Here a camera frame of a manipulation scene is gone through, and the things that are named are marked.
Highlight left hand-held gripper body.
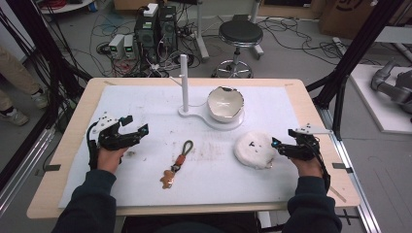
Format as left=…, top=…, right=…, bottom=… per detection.
left=86, top=112, right=144, bottom=151

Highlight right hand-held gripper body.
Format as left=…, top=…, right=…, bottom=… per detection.
left=288, top=122, right=333, bottom=162

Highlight white fluffy round pouch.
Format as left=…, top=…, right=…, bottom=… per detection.
left=233, top=130, right=277, bottom=171

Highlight person's right hand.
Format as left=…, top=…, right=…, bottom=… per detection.
left=289, top=155, right=325, bottom=180

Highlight person's left hand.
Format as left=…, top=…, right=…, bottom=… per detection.
left=95, top=145, right=130, bottom=176

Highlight white table mat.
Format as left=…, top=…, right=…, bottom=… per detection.
left=57, top=83, right=301, bottom=209

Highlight white stand with pole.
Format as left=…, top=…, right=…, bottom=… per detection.
left=168, top=53, right=246, bottom=132

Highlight white ceramic bowl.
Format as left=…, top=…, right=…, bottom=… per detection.
left=206, top=84, right=245, bottom=124

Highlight grey power supply unit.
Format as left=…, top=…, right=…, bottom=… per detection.
left=122, top=33, right=137, bottom=60
left=108, top=33, right=126, bottom=60

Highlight white floor board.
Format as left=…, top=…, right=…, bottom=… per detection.
left=349, top=63, right=412, bottom=136

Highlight black computer tower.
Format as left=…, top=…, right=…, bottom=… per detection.
left=133, top=9, right=160, bottom=63
left=157, top=4, right=179, bottom=53

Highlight person's dark lap clothing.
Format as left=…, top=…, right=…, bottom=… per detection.
left=121, top=216, right=260, bottom=233

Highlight white metal table leg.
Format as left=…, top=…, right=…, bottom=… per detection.
left=248, top=0, right=265, bottom=60
left=193, top=0, right=211, bottom=63

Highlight black round stool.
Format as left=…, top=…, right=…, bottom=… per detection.
left=211, top=18, right=264, bottom=80

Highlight cardboard box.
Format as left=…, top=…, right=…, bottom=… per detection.
left=318, top=0, right=378, bottom=41

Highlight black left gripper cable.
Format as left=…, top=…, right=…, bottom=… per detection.
left=86, top=122, right=99, bottom=171

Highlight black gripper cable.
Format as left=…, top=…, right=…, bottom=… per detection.
left=310, top=141, right=332, bottom=194
left=86, top=122, right=99, bottom=171

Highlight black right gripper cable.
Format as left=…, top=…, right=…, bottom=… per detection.
left=310, top=141, right=332, bottom=194

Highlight gingerbread keychain with cord loop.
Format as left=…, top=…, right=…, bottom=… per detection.
left=159, top=139, right=195, bottom=190

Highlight aluminium floor rail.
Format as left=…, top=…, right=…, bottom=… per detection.
left=315, top=106, right=384, bottom=233
left=0, top=126, right=56, bottom=216

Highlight tangle of floor cables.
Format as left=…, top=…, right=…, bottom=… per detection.
left=86, top=13, right=203, bottom=78

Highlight black metal frame post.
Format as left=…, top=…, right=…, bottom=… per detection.
left=305, top=0, right=398, bottom=141

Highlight bundle of black cables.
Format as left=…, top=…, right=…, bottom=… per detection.
left=0, top=0, right=93, bottom=132

